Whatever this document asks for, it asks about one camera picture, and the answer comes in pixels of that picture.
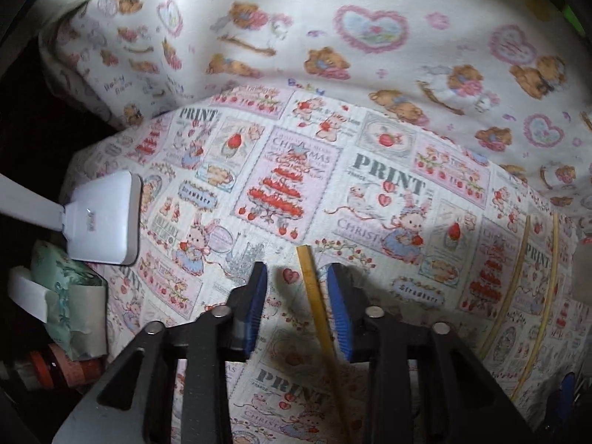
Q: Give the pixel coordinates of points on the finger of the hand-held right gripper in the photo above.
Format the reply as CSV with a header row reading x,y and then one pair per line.
x,y
566,397

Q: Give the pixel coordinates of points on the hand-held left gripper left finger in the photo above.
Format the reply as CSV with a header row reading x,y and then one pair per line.
x,y
257,307

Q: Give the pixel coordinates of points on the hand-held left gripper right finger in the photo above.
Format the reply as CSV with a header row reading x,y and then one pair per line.
x,y
337,314

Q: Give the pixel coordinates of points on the bamboo chopstick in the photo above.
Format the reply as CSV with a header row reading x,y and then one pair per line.
x,y
508,296
319,314
545,296

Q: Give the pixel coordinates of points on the strawberry printed tablecloth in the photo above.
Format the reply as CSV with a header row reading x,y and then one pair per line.
x,y
323,194

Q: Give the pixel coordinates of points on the white desk lamp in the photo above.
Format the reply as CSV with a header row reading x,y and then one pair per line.
x,y
104,217

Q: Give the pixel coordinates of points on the green tissue packet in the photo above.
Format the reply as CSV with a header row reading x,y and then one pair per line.
x,y
69,296

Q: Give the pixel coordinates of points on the white paper box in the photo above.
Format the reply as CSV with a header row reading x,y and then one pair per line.
x,y
25,293

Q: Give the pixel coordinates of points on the bear printed cloth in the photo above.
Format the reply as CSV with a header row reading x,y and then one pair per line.
x,y
323,41

